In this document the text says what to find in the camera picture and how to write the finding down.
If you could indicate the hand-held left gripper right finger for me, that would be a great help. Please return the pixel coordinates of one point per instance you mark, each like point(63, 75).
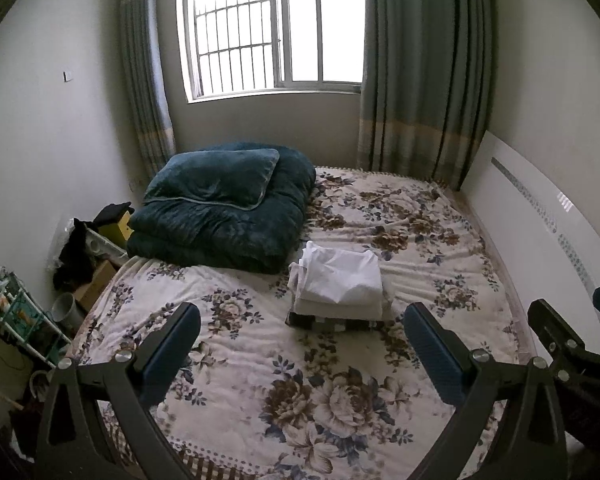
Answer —
point(430, 355)

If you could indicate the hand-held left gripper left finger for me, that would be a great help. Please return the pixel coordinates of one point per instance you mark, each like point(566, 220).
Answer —
point(167, 360)

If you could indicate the white t-shirt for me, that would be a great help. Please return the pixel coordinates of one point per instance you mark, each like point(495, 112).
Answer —
point(342, 272)

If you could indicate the folded white clothes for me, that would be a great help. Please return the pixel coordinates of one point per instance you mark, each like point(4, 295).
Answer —
point(305, 305)

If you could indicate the white headboard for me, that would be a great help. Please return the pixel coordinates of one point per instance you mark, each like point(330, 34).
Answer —
point(540, 240)

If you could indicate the floral bed blanket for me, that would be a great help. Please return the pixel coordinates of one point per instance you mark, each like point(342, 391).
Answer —
point(260, 360)

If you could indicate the dark checkered folded cloth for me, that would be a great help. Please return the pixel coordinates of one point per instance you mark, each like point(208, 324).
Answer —
point(330, 325)

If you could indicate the cardboard box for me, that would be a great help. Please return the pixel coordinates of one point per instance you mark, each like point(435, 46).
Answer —
point(97, 282)

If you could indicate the grey bucket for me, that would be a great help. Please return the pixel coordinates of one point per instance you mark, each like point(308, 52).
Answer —
point(67, 310)

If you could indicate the yellow box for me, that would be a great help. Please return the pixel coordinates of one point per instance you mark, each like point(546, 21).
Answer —
point(117, 232)

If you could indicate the dark green quilt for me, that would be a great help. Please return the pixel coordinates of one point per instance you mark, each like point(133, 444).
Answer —
point(220, 232)

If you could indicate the white storage rack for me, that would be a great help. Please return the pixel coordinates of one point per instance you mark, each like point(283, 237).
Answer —
point(25, 315)

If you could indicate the small black cloth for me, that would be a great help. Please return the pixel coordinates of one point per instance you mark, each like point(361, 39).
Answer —
point(112, 211)

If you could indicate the dark green pillow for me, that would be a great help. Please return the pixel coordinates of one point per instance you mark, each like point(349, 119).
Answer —
point(212, 177)

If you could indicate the wide green curtain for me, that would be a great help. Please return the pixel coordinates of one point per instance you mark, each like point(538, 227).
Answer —
point(425, 75)

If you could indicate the narrow green curtain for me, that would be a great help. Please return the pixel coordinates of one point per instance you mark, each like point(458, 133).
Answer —
point(145, 70)

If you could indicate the barred window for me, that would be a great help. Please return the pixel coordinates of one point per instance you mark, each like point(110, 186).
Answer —
point(275, 30)

